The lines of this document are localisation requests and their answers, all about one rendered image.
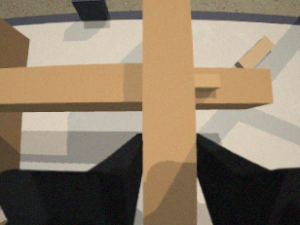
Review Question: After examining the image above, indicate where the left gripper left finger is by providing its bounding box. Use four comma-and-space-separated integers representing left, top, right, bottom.
0, 133, 143, 225

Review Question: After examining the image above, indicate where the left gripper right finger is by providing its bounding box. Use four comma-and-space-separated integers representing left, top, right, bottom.
196, 133, 300, 225

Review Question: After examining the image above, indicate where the brown wooden board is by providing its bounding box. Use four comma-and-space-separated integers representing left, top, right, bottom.
142, 0, 197, 225
0, 18, 30, 172

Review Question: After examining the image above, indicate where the dark grey block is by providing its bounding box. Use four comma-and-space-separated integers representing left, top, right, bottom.
71, 0, 108, 21

